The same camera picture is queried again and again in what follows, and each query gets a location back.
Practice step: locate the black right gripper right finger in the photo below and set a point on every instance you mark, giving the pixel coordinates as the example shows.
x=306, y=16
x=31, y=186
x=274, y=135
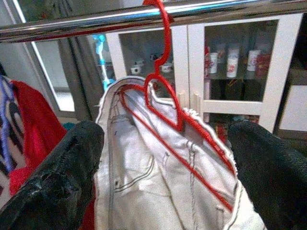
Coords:
x=275, y=182

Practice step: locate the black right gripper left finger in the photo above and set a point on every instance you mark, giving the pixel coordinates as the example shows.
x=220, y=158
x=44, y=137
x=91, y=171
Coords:
x=52, y=182

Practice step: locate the teal floor mat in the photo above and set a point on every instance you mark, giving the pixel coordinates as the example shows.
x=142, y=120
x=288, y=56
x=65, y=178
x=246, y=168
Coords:
x=69, y=126

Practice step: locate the red fleece garment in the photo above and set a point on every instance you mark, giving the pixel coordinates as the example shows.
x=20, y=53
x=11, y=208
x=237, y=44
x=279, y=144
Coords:
x=40, y=124

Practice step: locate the white garment blue black print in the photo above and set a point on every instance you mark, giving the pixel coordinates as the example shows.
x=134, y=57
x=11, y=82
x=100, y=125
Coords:
x=9, y=119

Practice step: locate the cream jacket dark stitching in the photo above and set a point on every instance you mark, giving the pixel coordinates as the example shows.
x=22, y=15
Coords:
x=144, y=191

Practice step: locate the aluminium framed glass door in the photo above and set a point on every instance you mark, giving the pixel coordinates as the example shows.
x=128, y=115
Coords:
x=61, y=81

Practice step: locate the grey curtain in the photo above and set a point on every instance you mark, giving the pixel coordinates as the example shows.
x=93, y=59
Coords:
x=81, y=72

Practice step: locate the red printed box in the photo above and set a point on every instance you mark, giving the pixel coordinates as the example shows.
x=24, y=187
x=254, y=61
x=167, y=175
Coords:
x=263, y=64

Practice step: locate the white cup red print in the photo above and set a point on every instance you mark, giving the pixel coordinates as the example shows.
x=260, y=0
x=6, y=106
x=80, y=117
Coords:
x=212, y=62
x=253, y=60
x=232, y=68

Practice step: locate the light blue plastic pole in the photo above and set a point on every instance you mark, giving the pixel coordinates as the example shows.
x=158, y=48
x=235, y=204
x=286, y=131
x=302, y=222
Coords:
x=102, y=62

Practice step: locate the white glass door cabinet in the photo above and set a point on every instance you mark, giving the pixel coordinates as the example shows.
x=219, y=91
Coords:
x=194, y=60

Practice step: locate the chrome rail clothes rack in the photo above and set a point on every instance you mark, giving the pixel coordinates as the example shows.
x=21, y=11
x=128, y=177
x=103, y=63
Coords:
x=72, y=26

